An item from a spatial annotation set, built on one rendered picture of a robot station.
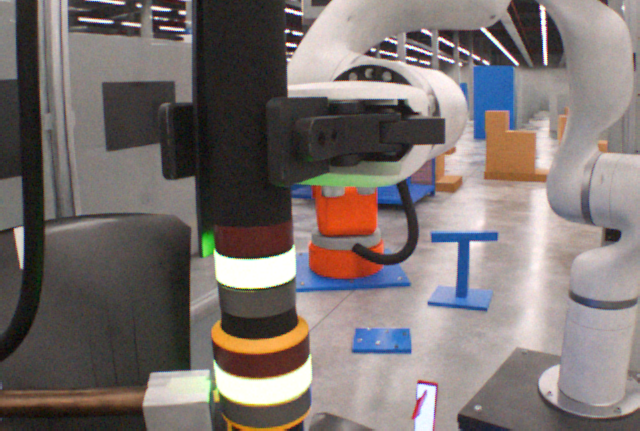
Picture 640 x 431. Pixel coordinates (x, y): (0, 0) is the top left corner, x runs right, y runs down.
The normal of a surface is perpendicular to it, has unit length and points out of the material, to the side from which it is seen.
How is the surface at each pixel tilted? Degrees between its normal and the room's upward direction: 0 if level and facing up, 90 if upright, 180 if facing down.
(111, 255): 43
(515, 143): 90
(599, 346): 89
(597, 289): 90
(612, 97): 109
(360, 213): 90
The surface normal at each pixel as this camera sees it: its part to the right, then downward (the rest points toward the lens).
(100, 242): 0.28, -0.61
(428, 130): 0.18, 0.17
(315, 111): 0.91, 0.05
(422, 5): -0.12, 0.85
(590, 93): -0.74, 0.41
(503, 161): -0.39, 0.18
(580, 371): -0.79, 0.13
